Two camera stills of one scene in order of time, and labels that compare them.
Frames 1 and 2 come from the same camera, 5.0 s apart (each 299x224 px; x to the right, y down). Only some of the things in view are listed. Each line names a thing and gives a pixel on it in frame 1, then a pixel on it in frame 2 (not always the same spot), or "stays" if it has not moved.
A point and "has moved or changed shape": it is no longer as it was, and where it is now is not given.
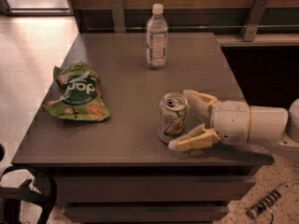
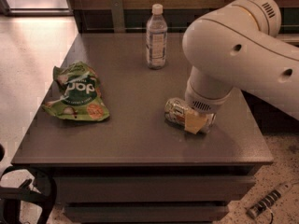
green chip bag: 80,97 stays
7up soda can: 172,116 has moved or changed shape
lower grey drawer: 146,214 stays
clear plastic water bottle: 157,38 stays
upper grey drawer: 153,189 stays
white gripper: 231,119 -> 202,104
